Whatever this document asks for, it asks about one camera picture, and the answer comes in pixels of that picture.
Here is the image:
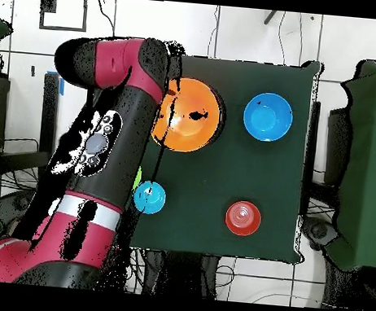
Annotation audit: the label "small green bowl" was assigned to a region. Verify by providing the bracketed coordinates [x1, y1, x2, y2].
[132, 165, 143, 191]

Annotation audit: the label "blue tape strip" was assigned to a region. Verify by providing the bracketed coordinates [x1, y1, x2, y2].
[44, 70, 66, 96]

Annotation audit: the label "small blue bowl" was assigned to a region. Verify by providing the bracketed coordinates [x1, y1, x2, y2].
[132, 178, 168, 217]

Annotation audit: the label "black metal post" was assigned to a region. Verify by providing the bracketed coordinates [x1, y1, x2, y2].
[303, 100, 322, 191]
[34, 71, 63, 181]

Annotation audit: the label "large orange bowl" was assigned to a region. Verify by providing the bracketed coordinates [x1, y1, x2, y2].
[149, 74, 228, 157]

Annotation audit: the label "black square floor frame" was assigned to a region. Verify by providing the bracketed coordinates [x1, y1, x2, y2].
[37, 0, 90, 34]

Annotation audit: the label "large blue bowl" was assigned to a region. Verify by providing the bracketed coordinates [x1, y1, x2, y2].
[241, 90, 295, 145]

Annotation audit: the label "dark green tablecloth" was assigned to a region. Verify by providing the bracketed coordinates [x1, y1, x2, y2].
[74, 37, 325, 266]

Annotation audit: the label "small red-orange bowl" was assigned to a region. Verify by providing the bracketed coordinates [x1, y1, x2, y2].
[223, 199, 264, 239]

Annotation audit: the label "tangled black floor cables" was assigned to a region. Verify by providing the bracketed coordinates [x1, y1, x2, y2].
[0, 161, 44, 199]

